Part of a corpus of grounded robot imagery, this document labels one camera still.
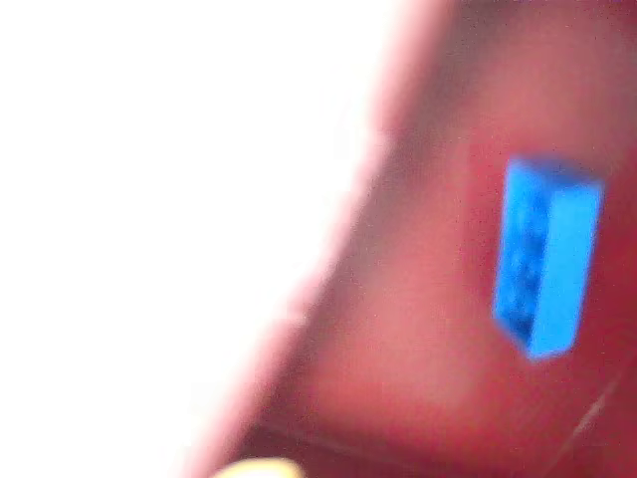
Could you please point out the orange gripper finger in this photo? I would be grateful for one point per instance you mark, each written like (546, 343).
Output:
(261, 469)

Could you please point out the small blue block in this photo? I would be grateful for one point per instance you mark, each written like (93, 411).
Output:
(545, 259)

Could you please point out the dark red box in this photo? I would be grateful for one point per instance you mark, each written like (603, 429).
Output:
(423, 323)

